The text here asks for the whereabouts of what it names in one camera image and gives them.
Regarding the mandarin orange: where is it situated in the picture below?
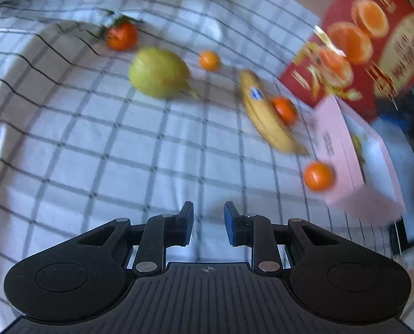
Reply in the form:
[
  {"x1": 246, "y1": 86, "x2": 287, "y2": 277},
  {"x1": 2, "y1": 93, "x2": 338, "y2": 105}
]
[{"x1": 303, "y1": 161, "x2": 336, "y2": 192}]

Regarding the mandarin with green stem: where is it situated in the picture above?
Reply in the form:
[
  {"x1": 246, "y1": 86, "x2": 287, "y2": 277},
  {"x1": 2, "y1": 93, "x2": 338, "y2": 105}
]
[{"x1": 271, "y1": 97, "x2": 298, "y2": 126}]

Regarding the banana with blue sticker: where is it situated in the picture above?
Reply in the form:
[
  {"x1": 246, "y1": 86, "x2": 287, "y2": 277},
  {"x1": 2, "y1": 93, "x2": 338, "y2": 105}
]
[{"x1": 239, "y1": 69, "x2": 309, "y2": 155}]

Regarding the green pear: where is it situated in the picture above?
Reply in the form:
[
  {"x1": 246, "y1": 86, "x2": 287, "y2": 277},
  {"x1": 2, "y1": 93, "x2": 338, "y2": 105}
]
[
  {"x1": 128, "y1": 47, "x2": 199, "y2": 99},
  {"x1": 350, "y1": 134, "x2": 365, "y2": 164}
]

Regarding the small kumquat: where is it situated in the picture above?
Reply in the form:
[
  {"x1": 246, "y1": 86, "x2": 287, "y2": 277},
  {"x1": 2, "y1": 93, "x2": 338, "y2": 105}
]
[{"x1": 198, "y1": 51, "x2": 221, "y2": 72}]

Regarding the leafy mandarin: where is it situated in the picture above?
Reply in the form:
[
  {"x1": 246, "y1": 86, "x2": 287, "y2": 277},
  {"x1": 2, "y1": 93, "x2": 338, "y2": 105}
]
[{"x1": 101, "y1": 15, "x2": 143, "y2": 51}]

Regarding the pink cardboard box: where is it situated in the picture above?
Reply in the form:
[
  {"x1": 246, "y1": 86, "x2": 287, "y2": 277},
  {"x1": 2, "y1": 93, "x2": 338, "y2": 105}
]
[{"x1": 313, "y1": 96, "x2": 405, "y2": 227}]

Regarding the checkered white tablecloth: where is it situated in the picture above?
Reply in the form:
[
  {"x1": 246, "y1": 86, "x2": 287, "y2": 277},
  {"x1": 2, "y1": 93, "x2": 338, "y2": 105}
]
[{"x1": 0, "y1": 0, "x2": 391, "y2": 332}]

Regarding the red snack bag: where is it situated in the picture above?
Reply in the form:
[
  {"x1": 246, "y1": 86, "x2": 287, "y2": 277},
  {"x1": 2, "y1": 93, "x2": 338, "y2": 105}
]
[{"x1": 279, "y1": 0, "x2": 414, "y2": 121}]

